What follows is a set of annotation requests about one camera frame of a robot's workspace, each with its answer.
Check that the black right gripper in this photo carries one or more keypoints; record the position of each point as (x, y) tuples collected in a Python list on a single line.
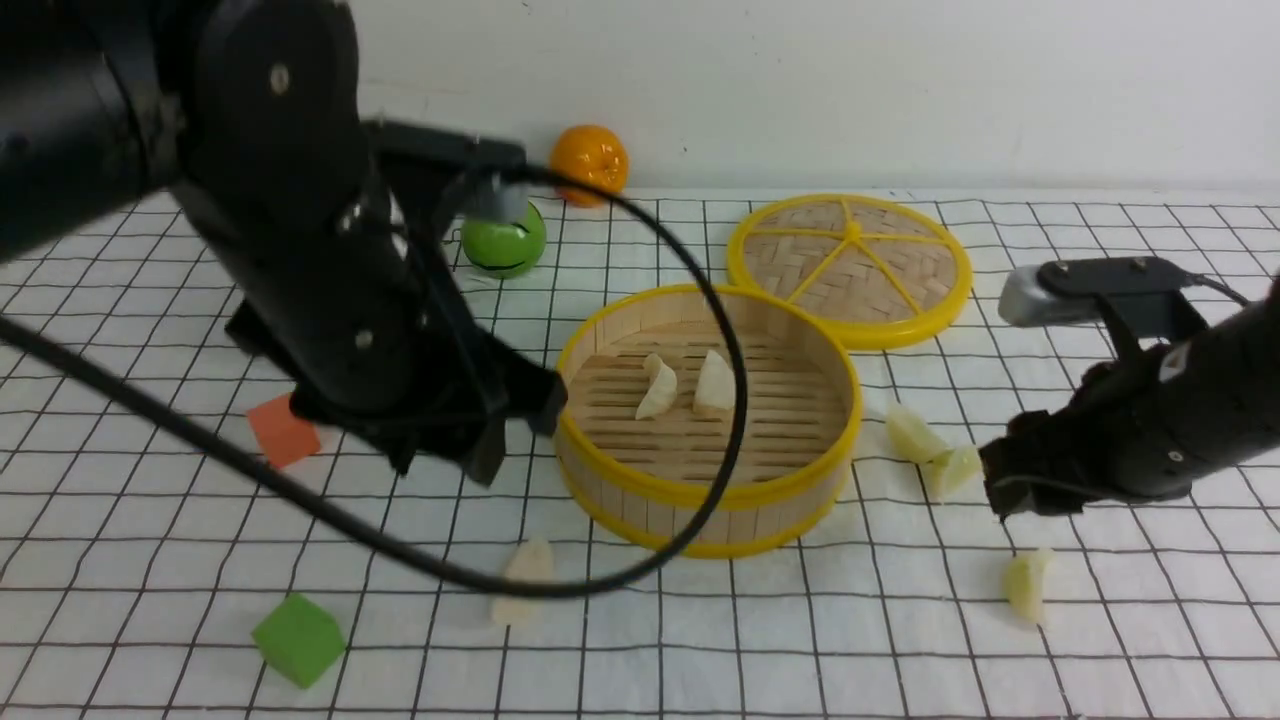
[(1141, 429)]

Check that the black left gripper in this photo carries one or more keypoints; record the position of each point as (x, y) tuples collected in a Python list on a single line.
[(350, 298)]

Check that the green dumpling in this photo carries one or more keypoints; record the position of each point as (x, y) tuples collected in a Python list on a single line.
[(912, 437), (948, 473), (1023, 583)]

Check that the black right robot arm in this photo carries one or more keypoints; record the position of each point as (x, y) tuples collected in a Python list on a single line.
[(1253, 379)]

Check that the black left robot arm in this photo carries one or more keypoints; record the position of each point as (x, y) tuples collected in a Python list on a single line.
[(91, 124)]

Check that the bamboo steamer tray yellow rim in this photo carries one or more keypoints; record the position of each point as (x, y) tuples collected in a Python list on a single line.
[(644, 479)]

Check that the bamboo steamer lid yellow rim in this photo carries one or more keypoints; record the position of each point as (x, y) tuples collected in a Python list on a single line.
[(876, 274)]

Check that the orange foam cube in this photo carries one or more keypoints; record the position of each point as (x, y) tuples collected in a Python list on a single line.
[(283, 437)]

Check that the green toy watermelon ball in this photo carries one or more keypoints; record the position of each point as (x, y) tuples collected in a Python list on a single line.
[(505, 250)]

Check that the green foam cube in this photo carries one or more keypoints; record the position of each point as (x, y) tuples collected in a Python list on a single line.
[(299, 640)]

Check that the orange toy fruit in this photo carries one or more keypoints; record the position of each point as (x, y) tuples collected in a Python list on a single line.
[(591, 154)]

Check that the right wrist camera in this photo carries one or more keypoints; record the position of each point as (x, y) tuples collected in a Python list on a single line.
[(1095, 290)]

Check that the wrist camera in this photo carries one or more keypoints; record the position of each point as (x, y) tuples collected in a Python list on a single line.
[(438, 174), (1095, 290)]

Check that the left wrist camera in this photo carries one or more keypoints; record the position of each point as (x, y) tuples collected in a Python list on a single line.
[(438, 174)]

